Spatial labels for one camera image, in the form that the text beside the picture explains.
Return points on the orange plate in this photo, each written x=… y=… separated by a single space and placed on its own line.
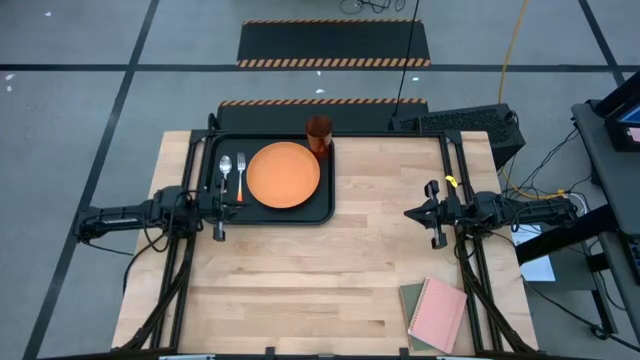
x=283 y=175

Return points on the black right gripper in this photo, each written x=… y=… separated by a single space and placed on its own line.
x=437 y=235

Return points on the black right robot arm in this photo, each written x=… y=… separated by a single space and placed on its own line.
x=525 y=212

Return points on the grey side desk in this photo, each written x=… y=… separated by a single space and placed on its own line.
x=607 y=170

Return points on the narrow hazard-striped black floor mat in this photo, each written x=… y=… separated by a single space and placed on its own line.
x=300 y=116

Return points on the green notebook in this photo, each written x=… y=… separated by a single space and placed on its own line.
x=407 y=305

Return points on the black perforated computer case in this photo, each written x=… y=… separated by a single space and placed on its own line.
x=465 y=125

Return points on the black aluminium table frame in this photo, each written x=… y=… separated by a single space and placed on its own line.
x=472 y=280

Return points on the pink spiral notebook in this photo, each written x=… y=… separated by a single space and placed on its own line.
x=439 y=315

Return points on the open laptop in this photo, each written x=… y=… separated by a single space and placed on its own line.
x=625 y=117

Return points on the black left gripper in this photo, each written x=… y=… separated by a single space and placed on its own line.
x=219 y=225

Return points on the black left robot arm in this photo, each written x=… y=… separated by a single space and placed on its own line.
x=125 y=217

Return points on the white paper sheet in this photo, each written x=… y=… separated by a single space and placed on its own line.
x=540 y=267

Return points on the red faceted plastic cup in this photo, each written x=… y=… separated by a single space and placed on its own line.
x=319 y=135

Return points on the wide hazard-striped black floor mat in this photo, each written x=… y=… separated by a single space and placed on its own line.
x=332 y=42

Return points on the black plastic tray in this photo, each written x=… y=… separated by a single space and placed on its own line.
x=280 y=216

